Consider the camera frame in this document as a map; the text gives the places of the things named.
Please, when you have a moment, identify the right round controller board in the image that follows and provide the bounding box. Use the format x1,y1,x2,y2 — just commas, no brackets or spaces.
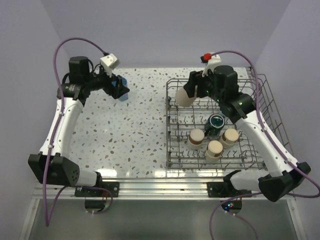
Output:
221,200,243,214

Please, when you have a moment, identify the left round controller board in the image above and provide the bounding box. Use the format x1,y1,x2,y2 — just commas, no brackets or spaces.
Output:
84,199,107,211

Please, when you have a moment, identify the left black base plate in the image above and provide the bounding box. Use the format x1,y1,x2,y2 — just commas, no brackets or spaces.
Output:
74,181,120,198

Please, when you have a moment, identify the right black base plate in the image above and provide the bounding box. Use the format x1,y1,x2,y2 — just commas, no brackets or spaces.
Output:
206,181,252,198

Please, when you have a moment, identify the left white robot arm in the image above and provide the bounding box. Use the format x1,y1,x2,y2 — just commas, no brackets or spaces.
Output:
28,53,130,197

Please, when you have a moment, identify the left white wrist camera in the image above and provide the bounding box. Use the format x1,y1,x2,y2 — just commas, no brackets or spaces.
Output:
100,53,120,77

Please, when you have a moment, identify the beige brown cup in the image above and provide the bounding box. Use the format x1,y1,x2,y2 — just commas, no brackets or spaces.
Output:
219,128,239,149
187,128,205,150
204,140,223,162

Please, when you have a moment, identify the beige brown cup left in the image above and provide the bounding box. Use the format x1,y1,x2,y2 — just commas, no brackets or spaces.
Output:
187,128,205,150

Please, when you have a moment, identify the dark green mug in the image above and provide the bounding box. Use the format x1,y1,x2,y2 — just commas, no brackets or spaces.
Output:
204,114,226,136

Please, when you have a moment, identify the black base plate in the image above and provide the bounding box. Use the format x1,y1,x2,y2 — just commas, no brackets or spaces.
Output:
206,181,252,198
74,181,120,198

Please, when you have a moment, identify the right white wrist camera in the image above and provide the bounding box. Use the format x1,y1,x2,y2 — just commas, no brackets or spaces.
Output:
200,52,222,77

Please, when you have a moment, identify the grey wire dish rack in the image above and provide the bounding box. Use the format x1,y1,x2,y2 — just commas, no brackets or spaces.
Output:
164,72,292,177

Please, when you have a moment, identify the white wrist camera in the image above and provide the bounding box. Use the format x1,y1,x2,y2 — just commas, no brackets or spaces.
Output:
200,52,222,77
100,53,120,77

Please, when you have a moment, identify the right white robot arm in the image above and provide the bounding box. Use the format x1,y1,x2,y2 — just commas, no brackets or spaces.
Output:
183,65,311,202

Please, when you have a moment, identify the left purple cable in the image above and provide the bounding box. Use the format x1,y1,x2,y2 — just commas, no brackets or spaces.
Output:
42,37,108,227

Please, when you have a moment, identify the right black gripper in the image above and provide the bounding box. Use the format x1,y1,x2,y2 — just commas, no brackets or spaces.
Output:
184,68,224,104

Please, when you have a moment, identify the beige brown cup right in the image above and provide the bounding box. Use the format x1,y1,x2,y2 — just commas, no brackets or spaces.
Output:
219,128,239,149

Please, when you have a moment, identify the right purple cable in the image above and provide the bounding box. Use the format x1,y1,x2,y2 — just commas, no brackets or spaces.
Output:
209,49,320,240

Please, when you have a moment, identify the tall beige cup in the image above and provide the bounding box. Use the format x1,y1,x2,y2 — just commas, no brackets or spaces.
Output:
175,87,197,108

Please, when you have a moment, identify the purple cable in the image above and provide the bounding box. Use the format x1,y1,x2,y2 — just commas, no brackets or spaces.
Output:
209,49,320,240
42,37,108,227

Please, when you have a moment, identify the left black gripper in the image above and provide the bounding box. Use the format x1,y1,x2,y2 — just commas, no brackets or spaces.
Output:
85,65,130,99

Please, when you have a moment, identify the beige brown cup middle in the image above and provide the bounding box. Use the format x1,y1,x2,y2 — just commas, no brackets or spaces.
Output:
204,140,223,162

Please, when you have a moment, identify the round controller board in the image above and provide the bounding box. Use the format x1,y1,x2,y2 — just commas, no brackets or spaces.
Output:
84,199,107,211
221,200,243,214

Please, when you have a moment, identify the aluminium mounting rail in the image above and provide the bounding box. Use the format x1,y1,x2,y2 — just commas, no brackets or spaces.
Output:
31,177,294,200

